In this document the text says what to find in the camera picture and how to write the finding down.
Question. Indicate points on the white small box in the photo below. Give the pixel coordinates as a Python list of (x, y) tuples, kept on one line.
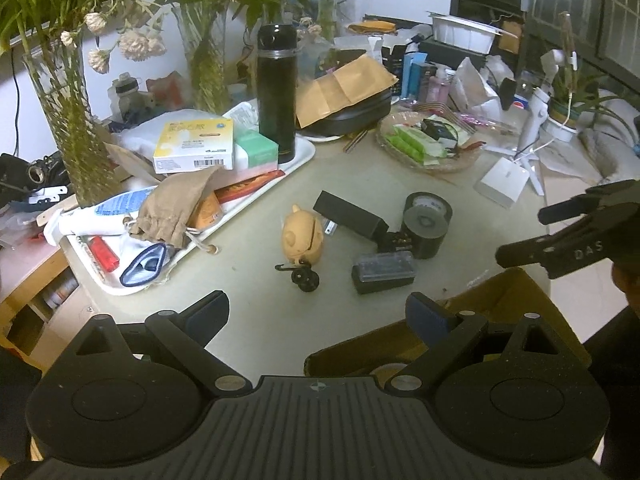
[(500, 180)]

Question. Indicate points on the black round connector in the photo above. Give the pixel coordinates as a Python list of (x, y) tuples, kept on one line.
[(395, 244)]

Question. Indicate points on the green pink tissue pack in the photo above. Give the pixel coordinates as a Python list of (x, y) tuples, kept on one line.
[(257, 149)]

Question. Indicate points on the clear plastic lid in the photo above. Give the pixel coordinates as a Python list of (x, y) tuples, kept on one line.
[(385, 265)]

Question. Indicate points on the clear bottle black cap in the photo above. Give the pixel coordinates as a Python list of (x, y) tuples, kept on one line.
[(125, 97)]

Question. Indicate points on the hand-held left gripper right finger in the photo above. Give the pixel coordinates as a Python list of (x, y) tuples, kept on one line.
[(425, 316)]

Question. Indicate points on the green snack packet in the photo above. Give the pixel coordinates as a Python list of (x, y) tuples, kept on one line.
[(414, 140), (400, 146)]

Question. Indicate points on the black tape roll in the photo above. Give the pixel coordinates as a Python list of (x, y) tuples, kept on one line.
[(425, 232)]

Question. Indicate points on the dried white flowers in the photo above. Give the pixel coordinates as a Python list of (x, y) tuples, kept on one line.
[(135, 45)]

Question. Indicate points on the pink bottle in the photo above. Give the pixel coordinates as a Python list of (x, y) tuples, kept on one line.
[(440, 90)]

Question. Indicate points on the yellow white carton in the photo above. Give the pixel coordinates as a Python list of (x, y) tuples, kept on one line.
[(192, 142)]

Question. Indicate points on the red plastic lighter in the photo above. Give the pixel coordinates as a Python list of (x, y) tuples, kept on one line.
[(104, 252)]

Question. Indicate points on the white blue tube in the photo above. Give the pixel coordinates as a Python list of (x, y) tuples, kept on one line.
[(95, 220)]

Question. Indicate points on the yellow paper packet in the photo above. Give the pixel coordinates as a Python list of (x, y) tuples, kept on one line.
[(375, 26)]

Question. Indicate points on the blue box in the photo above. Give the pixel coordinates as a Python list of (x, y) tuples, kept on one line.
[(415, 77)]

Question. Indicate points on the glass dish with green packets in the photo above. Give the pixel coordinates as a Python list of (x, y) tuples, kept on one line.
[(450, 163)]

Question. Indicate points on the white food container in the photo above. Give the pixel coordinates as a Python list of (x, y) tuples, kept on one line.
[(465, 35)]

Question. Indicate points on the white handheld gimbal tripod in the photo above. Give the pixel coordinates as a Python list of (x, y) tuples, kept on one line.
[(530, 120)]

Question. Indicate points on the wide glass vase with bamboo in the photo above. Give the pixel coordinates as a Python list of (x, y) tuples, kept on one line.
[(205, 75)]

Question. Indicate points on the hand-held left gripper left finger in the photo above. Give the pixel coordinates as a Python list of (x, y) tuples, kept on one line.
[(210, 311)]

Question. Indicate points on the white plastic tray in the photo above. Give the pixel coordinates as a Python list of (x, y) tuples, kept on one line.
[(302, 152)]

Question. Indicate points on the slim bamboo plant vase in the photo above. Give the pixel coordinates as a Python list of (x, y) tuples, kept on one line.
[(327, 5)]

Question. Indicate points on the wooden chopsticks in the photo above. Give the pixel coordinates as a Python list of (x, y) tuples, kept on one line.
[(356, 141)]

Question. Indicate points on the wooden side table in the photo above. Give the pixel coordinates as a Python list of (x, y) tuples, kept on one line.
[(25, 270)]

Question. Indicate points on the blue rimmed pouch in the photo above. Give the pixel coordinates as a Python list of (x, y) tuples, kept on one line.
[(131, 272)]

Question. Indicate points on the black thermos bottle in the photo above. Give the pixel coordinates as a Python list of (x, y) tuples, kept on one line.
[(276, 100)]

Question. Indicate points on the black power adapter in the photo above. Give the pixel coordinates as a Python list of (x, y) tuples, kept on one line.
[(350, 212)]

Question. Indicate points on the black small pouch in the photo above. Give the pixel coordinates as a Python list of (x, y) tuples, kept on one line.
[(439, 131)]

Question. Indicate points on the potted green plant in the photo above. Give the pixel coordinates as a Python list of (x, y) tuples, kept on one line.
[(562, 130)]

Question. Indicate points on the red flat box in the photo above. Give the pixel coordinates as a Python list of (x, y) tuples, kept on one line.
[(250, 183)]

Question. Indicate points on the white plastic bag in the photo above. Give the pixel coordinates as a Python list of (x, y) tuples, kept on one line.
[(475, 90)]

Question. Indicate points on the tall glass vase with bamboo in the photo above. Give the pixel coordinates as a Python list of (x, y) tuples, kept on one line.
[(75, 135)]

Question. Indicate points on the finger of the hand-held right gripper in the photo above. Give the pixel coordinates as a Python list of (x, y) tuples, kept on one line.
[(560, 210), (530, 252)]

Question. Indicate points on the brown cardboard box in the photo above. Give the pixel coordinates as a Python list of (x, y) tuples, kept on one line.
[(505, 290)]

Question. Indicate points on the black small case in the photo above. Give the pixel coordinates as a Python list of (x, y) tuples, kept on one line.
[(380, 288)]

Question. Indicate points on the orange packet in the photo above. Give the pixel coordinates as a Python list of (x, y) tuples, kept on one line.
[(209, 212)]

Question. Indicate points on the blue soda can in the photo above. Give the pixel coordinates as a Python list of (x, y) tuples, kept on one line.
[(521, 102)]

